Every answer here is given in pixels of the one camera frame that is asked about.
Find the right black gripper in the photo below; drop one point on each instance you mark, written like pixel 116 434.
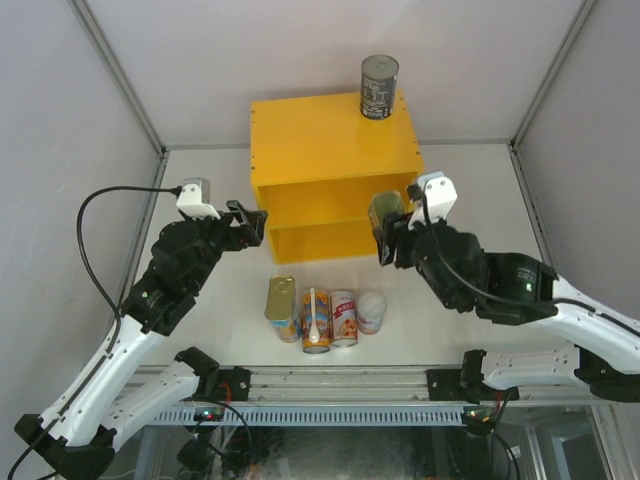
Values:
pixel 395 241

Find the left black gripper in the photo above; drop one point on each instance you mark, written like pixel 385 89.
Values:
pixel 253 220

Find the gold rectangular tin blue label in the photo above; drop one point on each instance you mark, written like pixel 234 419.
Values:
pixel 385 205

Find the black cylindrical can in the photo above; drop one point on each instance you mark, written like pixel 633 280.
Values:
pixel 379 74

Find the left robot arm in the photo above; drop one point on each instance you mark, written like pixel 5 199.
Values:
pixel 80 433

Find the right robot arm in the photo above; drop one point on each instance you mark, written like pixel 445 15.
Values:
pixel 512 289

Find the white lidded pink can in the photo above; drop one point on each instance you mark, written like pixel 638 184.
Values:
pixel 371 308

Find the red white labelled can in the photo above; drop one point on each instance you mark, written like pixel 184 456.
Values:
pixel 343 319

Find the yellow wooden shelf cabinet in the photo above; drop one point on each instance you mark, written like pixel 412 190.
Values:
pixel 316 164

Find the orange can with spoon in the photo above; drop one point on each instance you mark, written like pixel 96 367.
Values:
pixel 323 323

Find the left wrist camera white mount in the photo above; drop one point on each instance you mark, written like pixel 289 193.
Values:
pixel 194 200

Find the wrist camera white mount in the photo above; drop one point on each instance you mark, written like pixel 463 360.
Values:
pixel 433 196
pixel 194 200

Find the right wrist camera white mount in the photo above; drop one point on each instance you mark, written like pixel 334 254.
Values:
pixel 433 196

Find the aluminium mounting rail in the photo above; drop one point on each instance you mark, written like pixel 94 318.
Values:
pixel 339 384

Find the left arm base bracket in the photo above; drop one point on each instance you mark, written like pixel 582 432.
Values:
pixel 226 385

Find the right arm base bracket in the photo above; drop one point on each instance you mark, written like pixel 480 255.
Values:
pixel 457 384

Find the grey slotted cable duct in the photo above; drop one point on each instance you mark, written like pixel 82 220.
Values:
pixel 311 416

